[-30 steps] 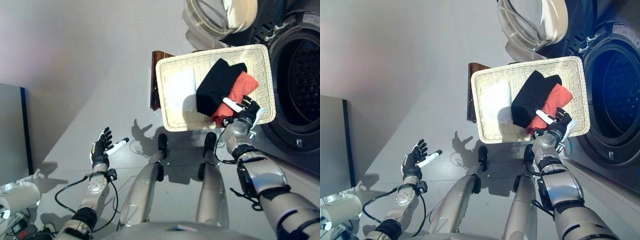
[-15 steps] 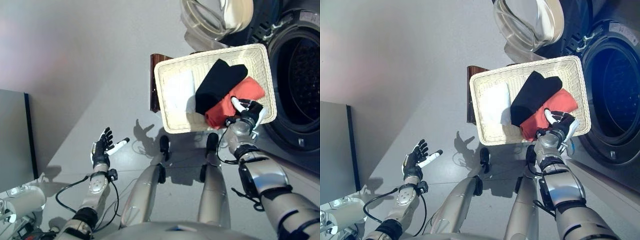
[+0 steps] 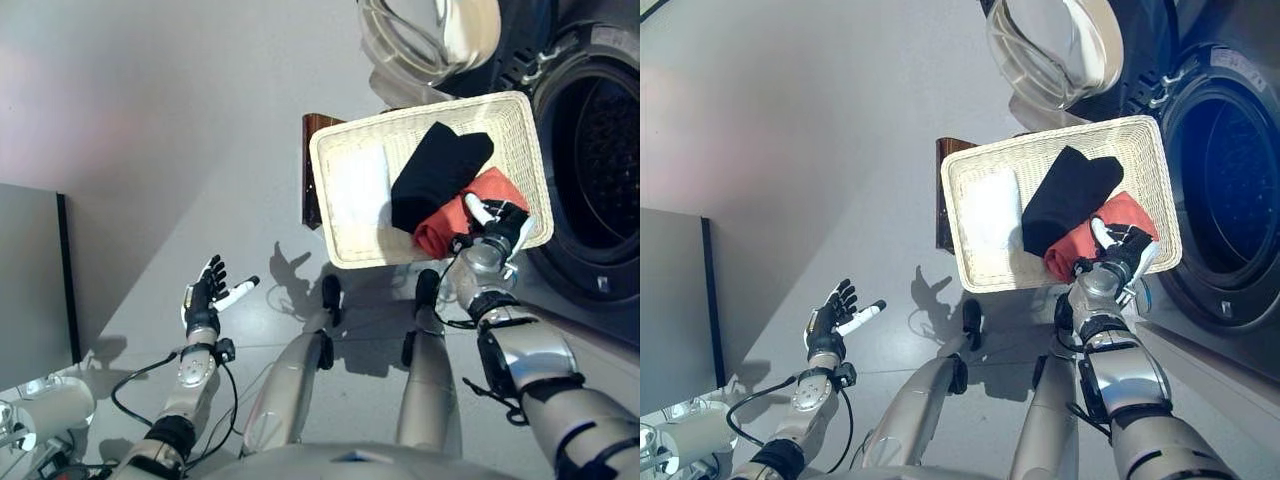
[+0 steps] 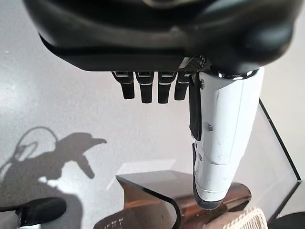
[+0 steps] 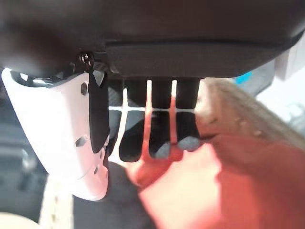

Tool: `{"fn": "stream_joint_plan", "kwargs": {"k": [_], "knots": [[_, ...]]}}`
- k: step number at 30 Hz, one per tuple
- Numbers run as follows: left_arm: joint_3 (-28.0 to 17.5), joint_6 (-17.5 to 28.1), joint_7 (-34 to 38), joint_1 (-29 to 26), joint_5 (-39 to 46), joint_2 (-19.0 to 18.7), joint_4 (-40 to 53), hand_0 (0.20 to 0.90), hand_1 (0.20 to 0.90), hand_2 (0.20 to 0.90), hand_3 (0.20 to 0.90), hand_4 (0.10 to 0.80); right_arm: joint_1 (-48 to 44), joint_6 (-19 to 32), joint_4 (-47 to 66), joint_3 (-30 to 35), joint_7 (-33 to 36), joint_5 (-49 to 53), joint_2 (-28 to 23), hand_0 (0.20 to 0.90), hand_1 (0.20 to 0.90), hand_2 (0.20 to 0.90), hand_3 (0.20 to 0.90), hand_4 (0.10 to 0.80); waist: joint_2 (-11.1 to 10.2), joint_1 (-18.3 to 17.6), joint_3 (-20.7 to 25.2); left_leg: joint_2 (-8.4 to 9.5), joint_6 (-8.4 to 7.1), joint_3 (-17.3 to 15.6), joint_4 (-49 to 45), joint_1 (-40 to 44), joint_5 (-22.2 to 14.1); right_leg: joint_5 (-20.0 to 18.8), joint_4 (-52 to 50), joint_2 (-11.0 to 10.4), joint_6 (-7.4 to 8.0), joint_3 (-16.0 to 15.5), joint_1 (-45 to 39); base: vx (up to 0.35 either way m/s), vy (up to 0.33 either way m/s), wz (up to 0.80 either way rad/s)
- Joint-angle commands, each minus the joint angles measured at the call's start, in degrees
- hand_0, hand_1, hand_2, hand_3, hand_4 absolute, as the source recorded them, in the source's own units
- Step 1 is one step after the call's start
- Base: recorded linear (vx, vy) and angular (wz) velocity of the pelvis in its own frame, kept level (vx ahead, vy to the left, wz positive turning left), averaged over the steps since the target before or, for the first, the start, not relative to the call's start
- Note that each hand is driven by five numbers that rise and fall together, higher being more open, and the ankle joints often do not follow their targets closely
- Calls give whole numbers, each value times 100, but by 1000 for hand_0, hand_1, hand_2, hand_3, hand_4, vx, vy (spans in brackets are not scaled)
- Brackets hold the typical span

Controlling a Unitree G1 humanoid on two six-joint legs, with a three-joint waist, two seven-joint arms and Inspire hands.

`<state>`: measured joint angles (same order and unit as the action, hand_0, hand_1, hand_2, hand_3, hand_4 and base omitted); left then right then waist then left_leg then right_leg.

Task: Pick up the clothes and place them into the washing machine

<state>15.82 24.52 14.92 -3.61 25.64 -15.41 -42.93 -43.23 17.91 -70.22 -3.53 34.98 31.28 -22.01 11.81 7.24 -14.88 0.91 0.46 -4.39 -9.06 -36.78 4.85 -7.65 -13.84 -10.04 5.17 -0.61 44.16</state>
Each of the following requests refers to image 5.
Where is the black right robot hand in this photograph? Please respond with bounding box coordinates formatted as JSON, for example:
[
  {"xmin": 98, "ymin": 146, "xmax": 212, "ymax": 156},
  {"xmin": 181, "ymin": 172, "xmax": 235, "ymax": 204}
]
[{"xmin": 0, "ymin": 0, "xmax": 305, "ymax": 201}]

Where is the red garment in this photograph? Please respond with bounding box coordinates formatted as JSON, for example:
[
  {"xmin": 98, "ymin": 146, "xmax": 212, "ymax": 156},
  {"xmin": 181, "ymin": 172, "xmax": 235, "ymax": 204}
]
[{"xmin": 125, "ymin": 104, "xmax": 305, "ymax": 229}]

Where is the black garment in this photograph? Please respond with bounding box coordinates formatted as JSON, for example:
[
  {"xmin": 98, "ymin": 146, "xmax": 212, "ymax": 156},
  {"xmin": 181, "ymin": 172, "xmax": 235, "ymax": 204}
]
[{"xmin": 72, "ymin": 161, "xmax": 158, "ymax": 229}]

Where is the white wicker basket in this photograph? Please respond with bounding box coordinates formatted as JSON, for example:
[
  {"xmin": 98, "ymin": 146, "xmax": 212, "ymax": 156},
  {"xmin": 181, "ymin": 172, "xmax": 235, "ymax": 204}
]
[{"xmin": 39, "ymin": 77, "xmax": 305, "ymax": 229}]

